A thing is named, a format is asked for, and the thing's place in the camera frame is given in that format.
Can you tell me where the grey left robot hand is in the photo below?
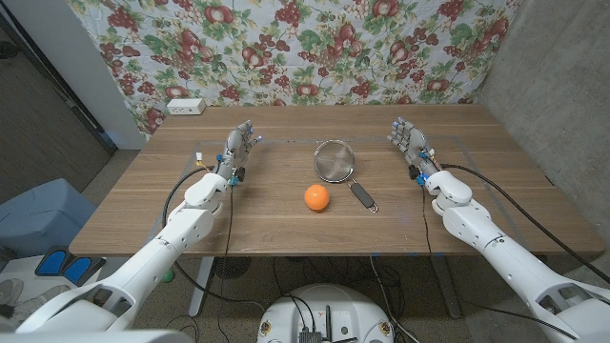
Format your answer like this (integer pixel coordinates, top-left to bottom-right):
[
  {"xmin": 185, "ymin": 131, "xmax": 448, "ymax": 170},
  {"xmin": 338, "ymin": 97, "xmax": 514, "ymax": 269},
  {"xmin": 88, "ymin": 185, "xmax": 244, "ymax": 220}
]
[{"xmin": 214, "ymin": 118, "xmax": 264, "ymax": 187}]

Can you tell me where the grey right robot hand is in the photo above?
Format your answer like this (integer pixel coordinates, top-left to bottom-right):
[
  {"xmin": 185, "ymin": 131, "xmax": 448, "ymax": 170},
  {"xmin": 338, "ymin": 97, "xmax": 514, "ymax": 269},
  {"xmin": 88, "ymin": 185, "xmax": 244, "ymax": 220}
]
[{"xmin": 386, "ymin": 116, "xmax": 443, "ymax": 186}]

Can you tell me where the metal mesh sieve black handle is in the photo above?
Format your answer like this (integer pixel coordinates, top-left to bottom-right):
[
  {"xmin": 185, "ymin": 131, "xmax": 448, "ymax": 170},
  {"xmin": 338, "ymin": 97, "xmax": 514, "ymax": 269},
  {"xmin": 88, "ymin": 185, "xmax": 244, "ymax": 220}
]
[{"xmin": 313, "ymin": 139, "xmax": 379, "ymax": 214}]

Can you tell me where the white power strip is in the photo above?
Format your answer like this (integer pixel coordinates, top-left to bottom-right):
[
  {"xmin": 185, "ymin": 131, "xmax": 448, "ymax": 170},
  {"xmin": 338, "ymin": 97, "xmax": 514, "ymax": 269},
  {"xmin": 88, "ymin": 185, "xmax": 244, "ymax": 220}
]
[{"xmin": 166, "ymin": 97, "xmax": 207, "ymax": 116}]

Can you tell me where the orange fruit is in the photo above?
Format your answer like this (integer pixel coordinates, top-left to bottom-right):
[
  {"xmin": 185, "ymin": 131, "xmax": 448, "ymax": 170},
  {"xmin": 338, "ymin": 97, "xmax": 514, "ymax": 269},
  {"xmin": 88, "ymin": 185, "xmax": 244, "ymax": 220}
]
[{"xmin": 303, "ymin": 184, "xmax": 331, "ymax": 212}]

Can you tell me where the round black floor fan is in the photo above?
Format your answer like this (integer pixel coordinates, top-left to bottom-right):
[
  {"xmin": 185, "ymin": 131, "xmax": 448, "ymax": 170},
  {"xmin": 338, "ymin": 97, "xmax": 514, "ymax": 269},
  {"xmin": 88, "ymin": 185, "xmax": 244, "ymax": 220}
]
[{"xmin": 213, "ymin": 256, "xmax": 253, "ymax": 280}]

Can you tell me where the floral fruit print backdrop cloth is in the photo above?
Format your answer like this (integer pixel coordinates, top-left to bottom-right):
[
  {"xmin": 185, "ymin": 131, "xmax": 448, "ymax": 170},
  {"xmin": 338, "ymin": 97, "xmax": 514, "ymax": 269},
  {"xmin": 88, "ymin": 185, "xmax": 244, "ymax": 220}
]
[{"xmin": 66, "ymin": 0, "xmax": 523, "ymax": 142}]

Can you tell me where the white table leg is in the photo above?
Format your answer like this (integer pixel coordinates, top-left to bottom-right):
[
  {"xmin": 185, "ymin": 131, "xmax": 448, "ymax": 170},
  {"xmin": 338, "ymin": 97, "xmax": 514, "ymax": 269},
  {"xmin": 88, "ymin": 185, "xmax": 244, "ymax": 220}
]
[{"xmin": 188, "ymin": 256, "xmax": 215, "ymax": 319}]

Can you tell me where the grey table leg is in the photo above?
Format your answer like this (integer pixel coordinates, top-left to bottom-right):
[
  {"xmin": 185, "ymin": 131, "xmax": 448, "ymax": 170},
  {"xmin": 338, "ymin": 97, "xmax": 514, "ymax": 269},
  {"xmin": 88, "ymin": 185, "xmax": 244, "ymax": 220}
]
[{"xmin": 431, "ymin": 254, "xmax": 463, "ymax": 319}]

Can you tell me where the white robot torso base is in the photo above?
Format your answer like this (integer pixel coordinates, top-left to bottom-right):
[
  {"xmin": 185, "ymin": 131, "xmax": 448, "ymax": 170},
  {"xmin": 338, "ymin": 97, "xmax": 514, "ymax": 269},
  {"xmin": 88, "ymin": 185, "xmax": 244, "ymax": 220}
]
[{"xmin": 256, "ymin": 283, "xmax": 396, "ymax": 343}]

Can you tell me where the blue foot pedal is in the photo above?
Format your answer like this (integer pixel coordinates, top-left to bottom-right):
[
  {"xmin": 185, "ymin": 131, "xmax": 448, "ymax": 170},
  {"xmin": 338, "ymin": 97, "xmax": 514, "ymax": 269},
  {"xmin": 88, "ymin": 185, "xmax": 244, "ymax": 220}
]
[
  {"xmin": 34, "ymin": 246, "xmax": 71, "ymax": 277},
  {"xmin": 62, "ymin": 255, "xmax": 107, "ymax": 287}
]

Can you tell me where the blue plastic bin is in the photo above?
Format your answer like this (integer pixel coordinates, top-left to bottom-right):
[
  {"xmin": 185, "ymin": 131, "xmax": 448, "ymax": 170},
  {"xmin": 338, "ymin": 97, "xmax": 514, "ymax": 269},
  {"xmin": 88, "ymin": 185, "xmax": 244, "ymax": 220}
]
[{"xmin": 0, "ymin": 178, "xmax": 96, "ymax": 258}]

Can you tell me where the white robot chest edge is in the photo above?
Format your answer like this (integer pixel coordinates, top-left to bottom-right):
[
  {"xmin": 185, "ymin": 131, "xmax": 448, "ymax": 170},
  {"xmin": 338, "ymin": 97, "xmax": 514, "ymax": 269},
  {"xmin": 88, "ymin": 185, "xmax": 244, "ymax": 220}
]
[{"xmin": 0, "ymin": 329, "xmax": 196, "ymax": 343}]

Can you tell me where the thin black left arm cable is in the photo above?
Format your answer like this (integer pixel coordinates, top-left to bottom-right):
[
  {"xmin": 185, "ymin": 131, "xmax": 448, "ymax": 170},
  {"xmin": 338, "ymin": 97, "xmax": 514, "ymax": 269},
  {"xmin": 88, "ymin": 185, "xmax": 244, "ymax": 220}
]
[{"xmin": 222, "ymin": 184, "xmax": 235, "ymax": 261}]

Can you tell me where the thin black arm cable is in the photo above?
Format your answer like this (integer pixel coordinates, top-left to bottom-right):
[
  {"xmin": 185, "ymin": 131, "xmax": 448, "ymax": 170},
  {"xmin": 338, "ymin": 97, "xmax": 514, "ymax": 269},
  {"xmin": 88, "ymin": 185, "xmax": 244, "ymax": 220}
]
[
  {"xmin": 420, "ymin": 184, "xmax": 580, "ymax": 340},
  {"xmin": 222, "ymin": 184, "xmax": 235, "ymax": 261}
]

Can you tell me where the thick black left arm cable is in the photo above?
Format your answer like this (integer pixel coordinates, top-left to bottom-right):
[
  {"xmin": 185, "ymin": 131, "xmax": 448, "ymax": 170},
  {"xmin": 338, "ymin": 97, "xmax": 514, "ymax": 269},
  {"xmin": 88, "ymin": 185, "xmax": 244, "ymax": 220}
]
[{"xmin": 161, "ymin": 165, "xmax": 266, "ymax": 313}]

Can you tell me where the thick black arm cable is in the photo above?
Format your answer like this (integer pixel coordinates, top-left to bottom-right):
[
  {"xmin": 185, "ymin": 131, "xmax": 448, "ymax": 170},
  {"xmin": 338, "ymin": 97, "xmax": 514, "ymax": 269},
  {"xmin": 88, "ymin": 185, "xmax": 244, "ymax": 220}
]
[
  {"xmin": 161, "ymin": 165, "xmax": 266, "ymax": 313},
  {"xmin": 440, "ymin": 163, "xmax": 610, "ymax": 285}
]

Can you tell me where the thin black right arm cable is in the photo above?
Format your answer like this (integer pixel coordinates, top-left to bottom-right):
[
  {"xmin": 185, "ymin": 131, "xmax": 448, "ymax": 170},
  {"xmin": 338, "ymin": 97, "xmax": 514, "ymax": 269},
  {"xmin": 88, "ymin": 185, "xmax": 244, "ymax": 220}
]
[{"xmin": 420, "ymin": 184, "xmax": 580, "ymax": 340}]

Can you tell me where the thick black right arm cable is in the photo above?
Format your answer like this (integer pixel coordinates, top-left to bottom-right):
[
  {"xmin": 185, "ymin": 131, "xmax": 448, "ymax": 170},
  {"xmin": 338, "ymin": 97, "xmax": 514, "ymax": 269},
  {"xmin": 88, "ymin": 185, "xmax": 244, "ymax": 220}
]
[{"xmin": 440, "ymin": 163, "xmax": 610, "ymax": 285}]

